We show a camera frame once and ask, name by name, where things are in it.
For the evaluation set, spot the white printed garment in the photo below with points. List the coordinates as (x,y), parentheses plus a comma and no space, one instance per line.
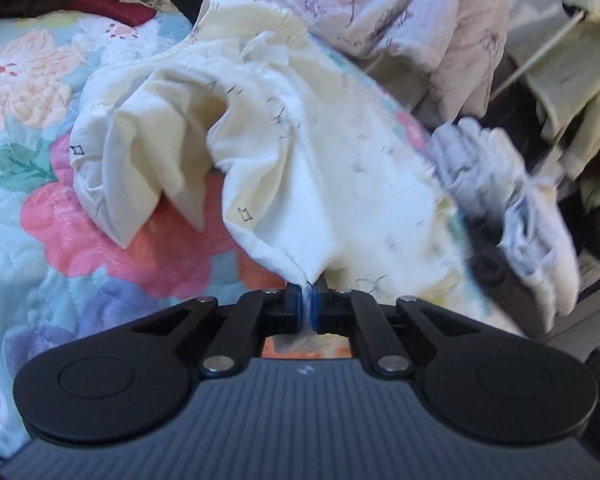
(290,160)

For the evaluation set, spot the white rod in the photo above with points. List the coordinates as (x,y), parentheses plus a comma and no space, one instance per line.
(540,55)

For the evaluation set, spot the person's right hand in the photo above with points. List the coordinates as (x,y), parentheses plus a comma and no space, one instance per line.
(535,240)

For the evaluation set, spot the pink printed blanket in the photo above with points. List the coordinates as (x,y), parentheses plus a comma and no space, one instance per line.
(380,10)

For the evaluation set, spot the red cloth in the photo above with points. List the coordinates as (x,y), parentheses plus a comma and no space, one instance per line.
(115,10)

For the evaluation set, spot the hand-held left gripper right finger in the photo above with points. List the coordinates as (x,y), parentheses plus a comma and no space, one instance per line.
(317,311)

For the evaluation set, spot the floral quilt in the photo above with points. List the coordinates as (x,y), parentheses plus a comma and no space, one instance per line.
(30,240)

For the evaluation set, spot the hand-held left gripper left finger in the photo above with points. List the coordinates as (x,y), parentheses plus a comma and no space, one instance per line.
(294,310)

